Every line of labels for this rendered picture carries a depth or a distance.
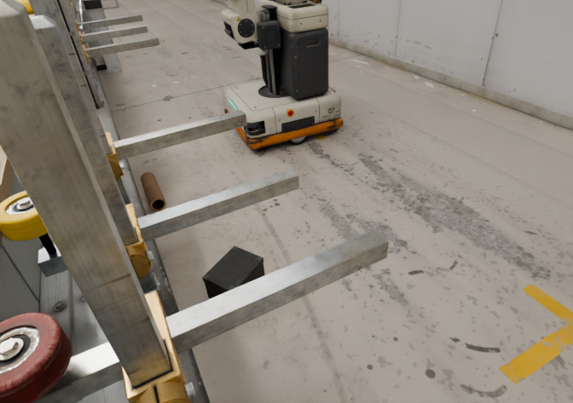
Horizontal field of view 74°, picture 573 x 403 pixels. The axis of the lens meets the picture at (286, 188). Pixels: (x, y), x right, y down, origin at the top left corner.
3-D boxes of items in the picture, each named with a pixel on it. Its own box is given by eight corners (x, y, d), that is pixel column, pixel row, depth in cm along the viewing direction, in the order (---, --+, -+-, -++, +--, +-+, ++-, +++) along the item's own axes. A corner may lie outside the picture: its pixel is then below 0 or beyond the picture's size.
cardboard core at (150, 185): (153, 170, 221) (164, 196, 199) (156, 181, 226) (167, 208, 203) (138, 174, 218) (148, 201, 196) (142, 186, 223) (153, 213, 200)
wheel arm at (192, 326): (372, 248, 55) (373, 225, 52) (387, 262, 52) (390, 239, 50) (32, 398, 40) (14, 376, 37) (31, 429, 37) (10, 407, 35)
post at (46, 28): (161, 300, 69) (52, 12, 42) (165, 313, 66) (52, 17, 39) (141, 308, 68) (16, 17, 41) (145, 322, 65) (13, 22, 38)
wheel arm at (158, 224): (292, 184, 75) (290, 165, 73) (300, 192, 73) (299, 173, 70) (48, 267, 60) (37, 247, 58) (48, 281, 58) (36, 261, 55)
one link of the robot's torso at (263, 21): (266, 46, 249) (263, 5, 235) (282, 56, 227) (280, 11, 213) (227, 53, 242) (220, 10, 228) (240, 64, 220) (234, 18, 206)
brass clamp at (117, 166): (119, 151, 85) (112, 130, 82) (128, 179, 75) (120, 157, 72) (89, 158, 83) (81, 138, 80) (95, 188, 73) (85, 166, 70)
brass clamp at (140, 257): (143, 224, 68) (135, 201, 65) (159, 273, 58) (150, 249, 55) (107, 236, 66) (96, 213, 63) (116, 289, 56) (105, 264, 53)
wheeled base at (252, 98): (304, 99, 308) (303, 68, 293) (344, 129, 258) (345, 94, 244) (224, 117, 288) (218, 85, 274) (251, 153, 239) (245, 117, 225)
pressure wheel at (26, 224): (24, 288, 54) (-18, 226, 48) (32, 252, 61) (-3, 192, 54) (84, 270, 57) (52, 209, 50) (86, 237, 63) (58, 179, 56)
